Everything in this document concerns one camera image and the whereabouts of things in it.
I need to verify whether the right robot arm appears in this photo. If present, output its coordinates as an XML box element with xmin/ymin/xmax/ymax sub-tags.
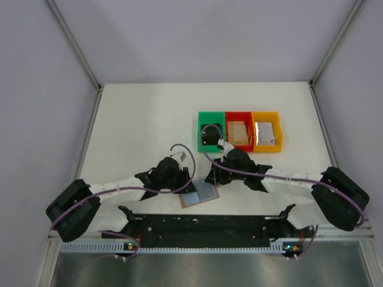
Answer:
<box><xmin>205</xmin><ymin>139</ymin><xmax>370</xmax><ymax>237</ymax></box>

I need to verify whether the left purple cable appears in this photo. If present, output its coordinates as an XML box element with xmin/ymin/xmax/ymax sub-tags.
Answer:
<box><xmin>50</xmin><ymin>143</ymin><xmax>197</xmax><ymax>261</ymax></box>

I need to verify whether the yellow plastic bin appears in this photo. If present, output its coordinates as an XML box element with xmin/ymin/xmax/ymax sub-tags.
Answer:
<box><xmin>252</xmin><ymin>111</ymin><xmax>284</xmax><ymax>153</ymax></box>

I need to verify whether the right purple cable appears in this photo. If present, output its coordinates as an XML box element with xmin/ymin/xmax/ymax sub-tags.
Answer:
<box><xmin>200</xmin><ymin>124</ymin><xmax>369</xmax><ymax>261</ymax></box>

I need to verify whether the purple cable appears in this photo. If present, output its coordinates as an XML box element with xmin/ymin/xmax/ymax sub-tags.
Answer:
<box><xmin>50</xmin><ymin>143</ymin><xmax>197</xmax><ymax>261</ymax></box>
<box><xmin>200</xmin><ymin>124</ymin><xmax>369</xmax><ymax>261</ymax></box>

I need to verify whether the brown leather card holder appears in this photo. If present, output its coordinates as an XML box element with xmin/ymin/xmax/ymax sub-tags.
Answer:
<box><xmin>179</xmin><ymin>181</ymin><xmax>220</xmax><ymax>209</ymax></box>

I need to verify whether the black cards stack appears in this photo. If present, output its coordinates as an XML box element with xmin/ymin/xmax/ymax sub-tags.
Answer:
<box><xmin>202</xmin><ymin>123</ymin><xmax>223</xmax><ymax>146</ymax></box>

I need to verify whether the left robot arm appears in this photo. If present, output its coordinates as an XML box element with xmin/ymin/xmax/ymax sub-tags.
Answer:
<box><xmin>45</xmin><ymin>152</ymin><xmax>195</xmax><ymax>243</ymax></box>

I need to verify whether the grey cable duct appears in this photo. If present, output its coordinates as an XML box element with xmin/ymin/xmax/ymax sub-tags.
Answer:
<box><xmin>60</xmin><ymin>242</ymin><xmax>286</xmax><ymax>255</ymax></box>

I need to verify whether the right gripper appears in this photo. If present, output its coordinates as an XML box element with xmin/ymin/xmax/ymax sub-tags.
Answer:
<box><xmin>205</xmin><ymin>157</ymin><xmax>247</xmax><ymax>186</ymax></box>

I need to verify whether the silver cards stack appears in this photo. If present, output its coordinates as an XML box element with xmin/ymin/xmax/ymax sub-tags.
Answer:
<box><xmin>255</xmin><ymin>122</ymin><xmax>276</xmax><ymax>146</ymax></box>

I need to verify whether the aluminium frame profile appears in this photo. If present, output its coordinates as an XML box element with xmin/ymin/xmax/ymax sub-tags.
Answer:
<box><xmin>44</xmin><ymin>0</ymin><xmax>102</xmax><ymax>91</ymax></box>

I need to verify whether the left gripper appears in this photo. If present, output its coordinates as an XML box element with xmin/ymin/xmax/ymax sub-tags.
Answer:
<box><xmin>160</xmin><ymin>167</ymin><xmax>196</xmax><ymax>194</ymax></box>

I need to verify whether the green plastic bin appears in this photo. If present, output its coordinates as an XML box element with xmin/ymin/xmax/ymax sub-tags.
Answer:
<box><xmin>197</xmin><ymin>111</ymin><xmax>226</xmax><ymax>152</ymax></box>

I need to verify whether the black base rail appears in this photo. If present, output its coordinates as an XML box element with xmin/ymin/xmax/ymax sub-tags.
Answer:
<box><xmin>119</xmin><ymin>214</ymin><xmax>300</xmax><ymax>248</ymax></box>

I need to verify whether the gold cards stack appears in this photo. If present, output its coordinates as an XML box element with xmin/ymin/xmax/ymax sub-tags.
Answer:
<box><xmin>227</xmin><ymin>121</ymin><xmax>248</xmax><ymax>146</ymax></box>

